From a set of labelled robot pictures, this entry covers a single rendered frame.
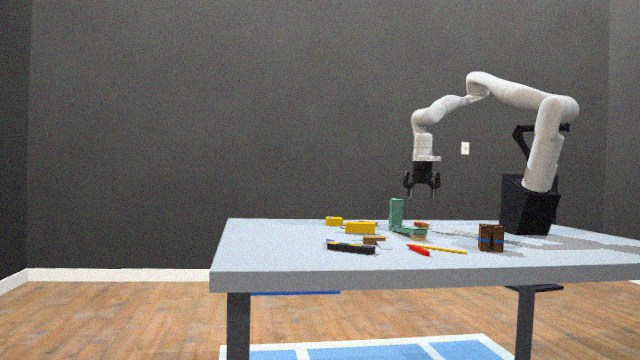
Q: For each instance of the red rectangular bar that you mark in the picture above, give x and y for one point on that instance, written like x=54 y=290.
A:
x=419 y=250

